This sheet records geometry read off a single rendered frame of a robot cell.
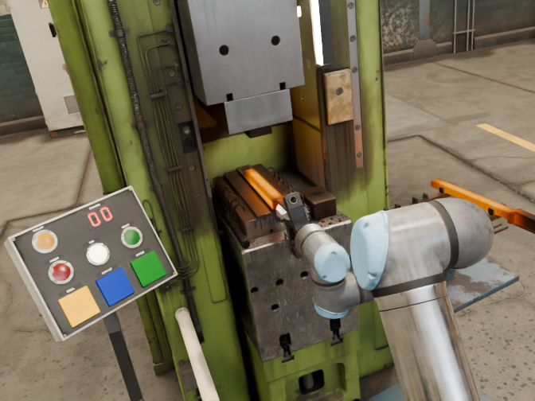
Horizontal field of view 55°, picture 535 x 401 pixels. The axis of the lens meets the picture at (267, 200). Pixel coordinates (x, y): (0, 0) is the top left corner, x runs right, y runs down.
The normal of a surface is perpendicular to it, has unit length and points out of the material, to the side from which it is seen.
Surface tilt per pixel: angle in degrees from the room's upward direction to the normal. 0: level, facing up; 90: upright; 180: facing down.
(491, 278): 0
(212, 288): 90
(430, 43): 90
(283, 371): 90
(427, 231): 48
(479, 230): 67
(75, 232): 60
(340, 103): 90
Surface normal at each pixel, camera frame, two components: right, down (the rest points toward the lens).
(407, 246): 0.10, -0.22
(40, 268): 0.54, -0.25
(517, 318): -0.13, -0.90
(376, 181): 0.33, 0.37
